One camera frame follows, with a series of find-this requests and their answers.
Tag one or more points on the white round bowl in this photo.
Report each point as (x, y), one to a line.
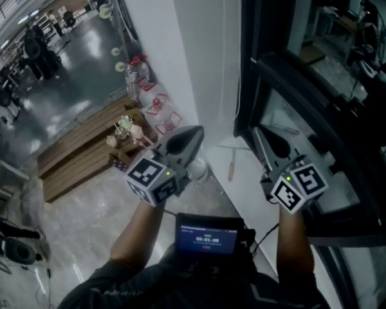
(199, 172)

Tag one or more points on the dark framed window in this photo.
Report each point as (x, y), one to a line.
(308, 85)

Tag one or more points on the clear plastic drink cup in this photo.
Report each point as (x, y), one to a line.
(120, 132)
(112, 141)

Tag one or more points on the grey metal rack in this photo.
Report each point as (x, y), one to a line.
(123, 21)

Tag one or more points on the small dark patterned box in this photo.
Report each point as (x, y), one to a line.
(119, 164)

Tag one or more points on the chest-mounted black screen device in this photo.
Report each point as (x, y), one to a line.
(207, 238)

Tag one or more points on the person's left forearm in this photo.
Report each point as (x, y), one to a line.
(138, 230)

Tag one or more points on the stack of brown wooden planks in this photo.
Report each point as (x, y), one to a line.
(80, 153)

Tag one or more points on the black rubber tyre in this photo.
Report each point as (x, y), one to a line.
(19, 251)

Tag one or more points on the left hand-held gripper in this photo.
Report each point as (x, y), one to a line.
(167, 154)

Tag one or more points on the clear bottle with red cap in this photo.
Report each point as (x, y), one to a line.
(132, 82)

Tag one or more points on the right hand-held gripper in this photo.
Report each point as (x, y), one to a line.
(278, 146)

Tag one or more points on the person's dark shirt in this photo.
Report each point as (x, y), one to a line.
(180, 288)

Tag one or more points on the person's right forearm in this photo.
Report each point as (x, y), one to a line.
(294, 246)

